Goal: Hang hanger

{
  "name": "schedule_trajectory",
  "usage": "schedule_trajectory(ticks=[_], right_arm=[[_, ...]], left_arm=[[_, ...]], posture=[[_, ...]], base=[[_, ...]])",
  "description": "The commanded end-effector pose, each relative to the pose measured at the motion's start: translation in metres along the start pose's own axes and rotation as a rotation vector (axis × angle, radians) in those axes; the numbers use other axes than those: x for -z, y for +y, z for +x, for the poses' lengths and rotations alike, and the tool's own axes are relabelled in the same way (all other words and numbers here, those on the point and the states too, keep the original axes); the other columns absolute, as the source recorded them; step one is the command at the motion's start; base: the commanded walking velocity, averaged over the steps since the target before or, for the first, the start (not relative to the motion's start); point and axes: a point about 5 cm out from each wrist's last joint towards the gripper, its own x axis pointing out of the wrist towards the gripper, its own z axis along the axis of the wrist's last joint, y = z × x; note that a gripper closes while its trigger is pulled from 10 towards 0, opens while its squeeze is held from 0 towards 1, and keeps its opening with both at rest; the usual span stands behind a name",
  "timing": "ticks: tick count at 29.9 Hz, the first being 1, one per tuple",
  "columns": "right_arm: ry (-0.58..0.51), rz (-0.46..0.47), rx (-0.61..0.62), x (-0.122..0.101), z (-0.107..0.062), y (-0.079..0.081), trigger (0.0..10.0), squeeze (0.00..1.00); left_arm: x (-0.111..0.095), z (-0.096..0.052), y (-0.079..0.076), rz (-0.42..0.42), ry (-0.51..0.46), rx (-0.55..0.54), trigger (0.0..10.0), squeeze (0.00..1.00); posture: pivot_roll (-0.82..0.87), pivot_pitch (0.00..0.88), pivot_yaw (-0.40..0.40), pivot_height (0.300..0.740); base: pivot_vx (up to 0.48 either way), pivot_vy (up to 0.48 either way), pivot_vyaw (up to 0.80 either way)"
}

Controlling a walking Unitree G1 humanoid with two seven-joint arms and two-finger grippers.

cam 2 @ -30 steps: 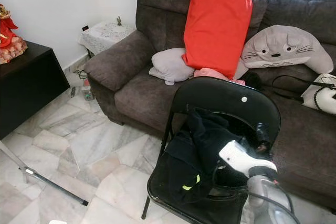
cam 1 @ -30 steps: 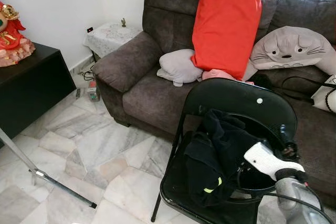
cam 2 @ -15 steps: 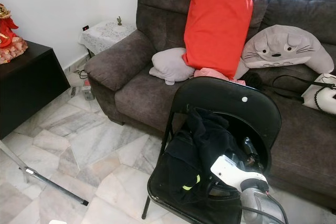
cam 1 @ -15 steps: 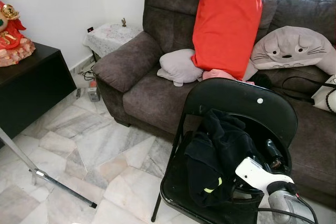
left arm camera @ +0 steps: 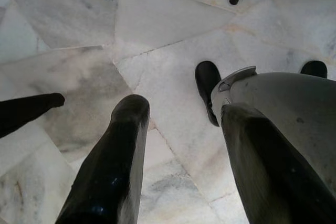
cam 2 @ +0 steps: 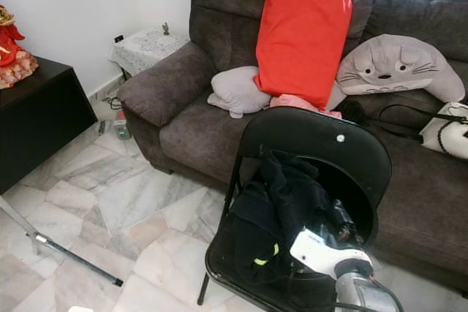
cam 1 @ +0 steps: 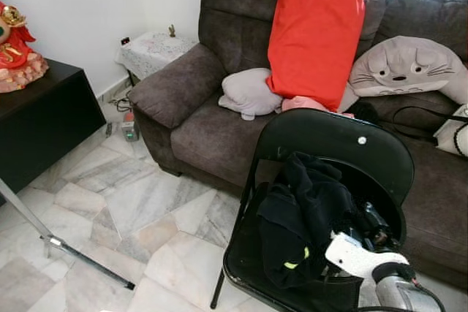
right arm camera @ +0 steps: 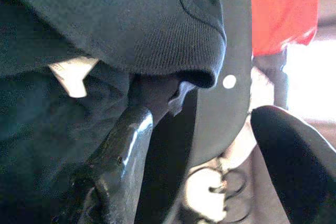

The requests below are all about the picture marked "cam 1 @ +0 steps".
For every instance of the pink cloth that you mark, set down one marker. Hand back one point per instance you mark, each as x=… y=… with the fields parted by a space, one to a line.
x=303 y=104

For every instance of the small light grey cushion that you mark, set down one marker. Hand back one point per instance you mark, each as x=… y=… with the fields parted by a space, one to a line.
x=248 y=93

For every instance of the black wall plug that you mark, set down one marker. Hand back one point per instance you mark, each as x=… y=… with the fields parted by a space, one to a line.
x=125 y=41

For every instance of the grey cat-face plush cushion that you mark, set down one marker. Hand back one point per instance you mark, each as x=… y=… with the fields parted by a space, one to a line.
x=409 y=67

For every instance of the black folding chair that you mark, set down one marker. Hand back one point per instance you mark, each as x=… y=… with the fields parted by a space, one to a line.
x=329 y=137

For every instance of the silver metal clothes rack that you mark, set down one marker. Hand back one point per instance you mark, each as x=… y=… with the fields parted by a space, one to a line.
x=95 y=264

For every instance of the red gold figurine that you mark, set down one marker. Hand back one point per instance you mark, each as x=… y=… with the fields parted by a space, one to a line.
x=18 y=56

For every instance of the red pillow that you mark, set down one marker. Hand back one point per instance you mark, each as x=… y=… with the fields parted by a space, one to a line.
x=318 y=34

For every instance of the dark brown sofa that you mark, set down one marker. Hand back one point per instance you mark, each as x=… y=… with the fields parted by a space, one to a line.
x=197 y=129

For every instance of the black garment neon yellow marks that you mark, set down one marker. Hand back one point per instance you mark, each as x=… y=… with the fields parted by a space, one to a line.
x=300 y=217

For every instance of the small brass figurine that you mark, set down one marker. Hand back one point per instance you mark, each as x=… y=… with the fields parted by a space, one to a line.
x=172 y=31

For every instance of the side table lace cloth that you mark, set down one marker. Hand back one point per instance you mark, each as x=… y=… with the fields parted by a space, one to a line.
x=153 y=49

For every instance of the black TV console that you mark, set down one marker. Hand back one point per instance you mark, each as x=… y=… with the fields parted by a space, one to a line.
x=44 y=122

